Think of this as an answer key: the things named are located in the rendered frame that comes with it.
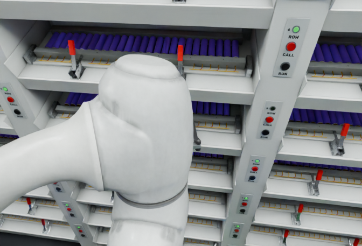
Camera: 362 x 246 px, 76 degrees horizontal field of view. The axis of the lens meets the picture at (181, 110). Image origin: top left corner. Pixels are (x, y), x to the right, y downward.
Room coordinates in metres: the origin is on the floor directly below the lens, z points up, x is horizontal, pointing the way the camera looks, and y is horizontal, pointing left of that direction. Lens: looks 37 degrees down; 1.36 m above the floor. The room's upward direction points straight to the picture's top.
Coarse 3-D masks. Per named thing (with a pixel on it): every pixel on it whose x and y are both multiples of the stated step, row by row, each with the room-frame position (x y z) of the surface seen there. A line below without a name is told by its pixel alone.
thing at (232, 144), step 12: (48, 96) 0.61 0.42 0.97; (60, 96) 0.66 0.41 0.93; (48, 108) 0.59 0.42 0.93; (240, 108) 0.58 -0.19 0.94; (36, 120) 0.53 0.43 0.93; (48, 120) 0.57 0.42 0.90; (60, 120) 0.57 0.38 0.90; (240, 120) 0.55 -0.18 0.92; (204, 132) 0.51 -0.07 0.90; (216, 132) 0.51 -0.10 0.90; (240, 132) 0.51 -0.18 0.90; (204, 144) 0.47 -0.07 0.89; (216, 144) 0.47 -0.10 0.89; (228, 144) 0.47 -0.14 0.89; (240, 144) 0.47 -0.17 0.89
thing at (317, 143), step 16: (304, 112) 0.55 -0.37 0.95; (320, 112) 0.55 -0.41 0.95; (336, 112) 0.55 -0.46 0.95; (288, 128) 0.50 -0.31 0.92; (304, 128) 0.50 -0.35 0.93; (320, 128) 0.49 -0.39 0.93; (336, 128) 0.49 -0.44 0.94; (352, 128) 0.49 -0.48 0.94; (288, 144) 0.47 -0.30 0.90; (304, 144) 0.46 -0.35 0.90; (320, 144) 0.46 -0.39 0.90; (336, 144) 0.45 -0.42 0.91; (352, 144) 0.46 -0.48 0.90; (288, 160) 0.45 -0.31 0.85; (304, 160) 0.44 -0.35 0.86; (320, 160) 0.43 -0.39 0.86; (336, 160) 0.43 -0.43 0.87; (352, 160) 0.42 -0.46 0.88
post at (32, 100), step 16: (0, 32) 0.55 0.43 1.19; (16, 32) 0.59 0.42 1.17; (0, 48) 0.53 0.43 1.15; (0, 64) 0.53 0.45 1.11; (0, 80) 0.54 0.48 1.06; (16, 80) 0.53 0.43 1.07; (0, 96) 0.54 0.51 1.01; (32, 96) 0.55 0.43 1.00; (32, 112) 0.53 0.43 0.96; (16, 128) 0.54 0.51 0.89; (32, 128) 0.53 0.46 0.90; (64, 208) 0.54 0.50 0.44; (80, 208) 0.54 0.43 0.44; (80, 224) 0.54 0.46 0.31; (80, 240) 0.54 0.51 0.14
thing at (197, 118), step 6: (60, 108) 0.59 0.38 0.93; (66, 108) 0.59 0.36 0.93; (72, 108) 0.59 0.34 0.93; (78, 108) 0.59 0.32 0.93; (198, 114) 0.55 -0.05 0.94; (204, 114) 0.55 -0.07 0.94; (198, 120) 0.54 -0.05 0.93; (204, 120) 0.53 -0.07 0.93; (210, 120) 0.53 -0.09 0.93; (216, 120) 0.53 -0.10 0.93; (222, 120) 0.53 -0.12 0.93; (228, 120) 0.53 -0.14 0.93; (234, 120) 0.53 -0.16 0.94; (198, 126) 0.52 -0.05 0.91; (204, 126) 0.52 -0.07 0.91
